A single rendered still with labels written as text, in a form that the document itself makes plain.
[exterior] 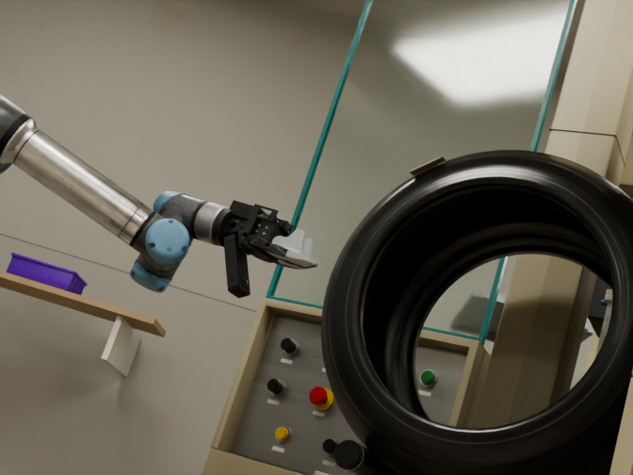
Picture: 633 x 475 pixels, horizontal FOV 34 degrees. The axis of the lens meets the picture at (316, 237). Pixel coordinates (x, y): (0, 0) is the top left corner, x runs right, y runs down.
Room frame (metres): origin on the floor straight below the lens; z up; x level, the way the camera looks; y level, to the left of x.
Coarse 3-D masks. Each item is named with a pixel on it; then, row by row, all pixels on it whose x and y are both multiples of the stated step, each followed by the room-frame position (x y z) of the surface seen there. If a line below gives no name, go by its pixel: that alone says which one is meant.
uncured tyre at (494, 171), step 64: (448, 192) 1.52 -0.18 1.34; (512, 192) 1.65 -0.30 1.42; (576, 192) 1.42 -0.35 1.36; (384, 256) 1.72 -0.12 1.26; (448, 256) 1.78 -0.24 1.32; (576, 256) 1.68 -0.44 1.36; (384, 320) 1.80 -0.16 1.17; (384, 384) 1.80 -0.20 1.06; (576, 384) 1.38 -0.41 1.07; (384, 448) 1.53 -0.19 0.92; (448, 448) 1.46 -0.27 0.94; (512, 448) 1.42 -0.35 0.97; (576, 448) 1.40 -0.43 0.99
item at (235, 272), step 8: (224, 240) 1.81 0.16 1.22; (232, 240) 1.80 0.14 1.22; (224, 248) 1.81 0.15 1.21; (232, 248) 1.80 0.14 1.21; (232, 256) 1.80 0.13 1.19; (240, 256) 1.81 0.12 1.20; (232, 264) 1.79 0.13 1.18; (240, 264) 1.80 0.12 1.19; (232, 272) 1.79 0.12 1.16; (240, 272) 1.80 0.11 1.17; (248, 272) 1.83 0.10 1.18; (232, 280) 1.79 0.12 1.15; (240, 280) 1.79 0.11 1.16; (248, 280) 1.81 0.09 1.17; (232, 288) 1.79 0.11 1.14; (240, 288) 1.79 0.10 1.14; (248, 288) 1.80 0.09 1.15; (240, 296) 1.81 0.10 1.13
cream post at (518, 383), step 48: (624, 0) 1.81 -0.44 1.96; (576, 48) 1.84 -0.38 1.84; (624, 48) 1.79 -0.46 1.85; (576, 96) 1.83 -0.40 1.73; (624, 96) 1.78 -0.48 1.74; (576, 144) 1.81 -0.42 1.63; (624, 144) 1.85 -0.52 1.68; (528, 288) 1.82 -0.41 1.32; (576, 288) 1.78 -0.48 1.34; (528, 336) 1.81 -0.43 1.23; (576, 336) 1.85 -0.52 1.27; (528, 384) 1.80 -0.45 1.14
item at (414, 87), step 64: (384, 0) 2.39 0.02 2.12; (448, 0) 2.30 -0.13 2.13; (512, 0) 2.22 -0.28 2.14; (576, 0) 2.15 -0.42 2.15; (384, 64) 2.36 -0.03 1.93; (448, 64) 2.27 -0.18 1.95; (512, 64) 2.20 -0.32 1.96; (384, 128) 2.33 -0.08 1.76; (448, 128) 2.25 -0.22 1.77; (512, 128) 2.18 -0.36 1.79; (320, 192) 2.39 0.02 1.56; (384, 192) 2.30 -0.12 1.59; (320, 256) 2.36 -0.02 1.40; (448, 320) 2.19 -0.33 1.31
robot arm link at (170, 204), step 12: (168, 192) 1.88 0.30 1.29; (156, 204) 1.87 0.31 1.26; (168, 204) 1.86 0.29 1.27; (180, 204) 1.85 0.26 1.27; (192, 204) 1.84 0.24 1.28; (204, 204) 1.83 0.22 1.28; (168, 216) 1.85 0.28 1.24; (180, 216) 1.84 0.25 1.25; (192, 216) 1.83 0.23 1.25; (192, 228) 1.84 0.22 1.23; (192, 240) 1.88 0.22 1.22
